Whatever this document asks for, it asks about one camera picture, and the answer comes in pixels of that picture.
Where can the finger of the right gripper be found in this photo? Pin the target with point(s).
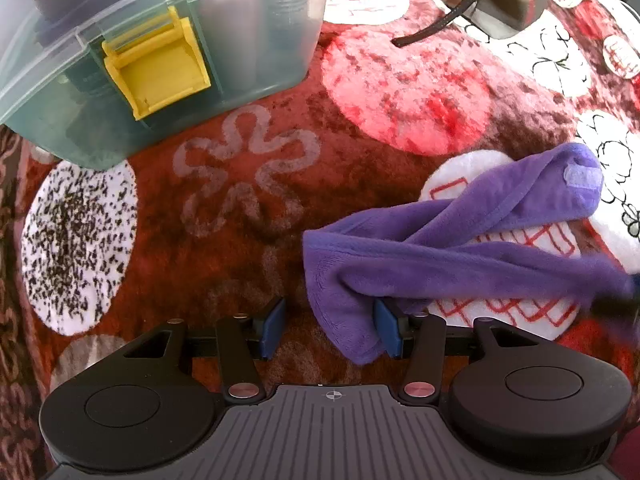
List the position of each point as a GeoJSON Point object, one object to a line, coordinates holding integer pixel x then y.
{"type": "Point", "coordinates": [611, 309]}

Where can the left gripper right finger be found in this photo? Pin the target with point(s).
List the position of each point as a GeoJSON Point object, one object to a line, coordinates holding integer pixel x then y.
{"type": "Point", "coordinates": [421, 341]}

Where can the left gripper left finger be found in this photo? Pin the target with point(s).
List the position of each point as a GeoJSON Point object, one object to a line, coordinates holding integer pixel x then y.
{"type": "Point", "coordinates": [243, 339]}

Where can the purple plush towel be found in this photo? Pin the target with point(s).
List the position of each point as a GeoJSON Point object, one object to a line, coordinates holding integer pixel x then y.
{"type": "Point", "coordinates": [429, 250]}

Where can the red patterned plush blanket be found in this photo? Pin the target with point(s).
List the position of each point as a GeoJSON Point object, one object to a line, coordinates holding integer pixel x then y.
{"type": "Point", "coordinates": [218, 211]}

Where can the yellow box latch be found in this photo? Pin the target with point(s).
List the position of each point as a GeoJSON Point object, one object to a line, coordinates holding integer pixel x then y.
{"type": "Point", "coordinates": [157, 63]}

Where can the clear plastic storage box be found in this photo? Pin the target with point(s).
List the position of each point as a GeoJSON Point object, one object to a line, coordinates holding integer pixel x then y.
{"type": "Point", "coordinates": [95, 81]}

